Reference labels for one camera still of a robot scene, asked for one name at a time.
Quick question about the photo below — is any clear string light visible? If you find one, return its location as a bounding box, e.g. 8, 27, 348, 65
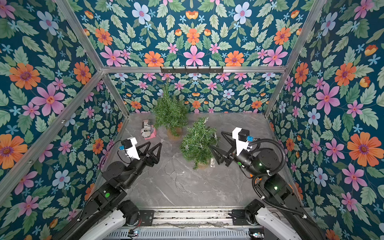
155, 119, 221, 196

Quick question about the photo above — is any small green tree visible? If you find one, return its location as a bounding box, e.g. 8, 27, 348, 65
153, 83, 188, 138
179, 116, 220, 170

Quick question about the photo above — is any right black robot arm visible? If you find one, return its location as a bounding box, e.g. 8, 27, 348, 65
210, 128, 326, 240

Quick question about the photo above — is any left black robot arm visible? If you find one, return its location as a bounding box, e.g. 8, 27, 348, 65
52, 142, 163, 240

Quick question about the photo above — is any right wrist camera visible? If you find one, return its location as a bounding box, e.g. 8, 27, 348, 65
232, 127, 254, 156

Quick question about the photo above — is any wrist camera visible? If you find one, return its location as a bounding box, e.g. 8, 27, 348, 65
120, 137, 140, 160
232, 127, 254, 156

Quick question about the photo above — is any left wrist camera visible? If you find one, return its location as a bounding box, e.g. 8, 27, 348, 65
120, 137, 140, 160

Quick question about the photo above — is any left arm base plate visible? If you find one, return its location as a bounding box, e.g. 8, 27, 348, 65
139, 210, 155, 227

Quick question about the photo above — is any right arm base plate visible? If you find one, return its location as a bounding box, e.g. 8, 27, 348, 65
228, 209, 248, 226

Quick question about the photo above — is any white cable duct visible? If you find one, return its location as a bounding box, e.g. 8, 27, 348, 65
105, 229, 251, 240

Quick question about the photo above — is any black hook rail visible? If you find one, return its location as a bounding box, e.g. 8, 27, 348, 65
160, 67, 224, 74

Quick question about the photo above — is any aluminium frame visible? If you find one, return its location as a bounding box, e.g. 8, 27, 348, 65
1, 1, 327, 203

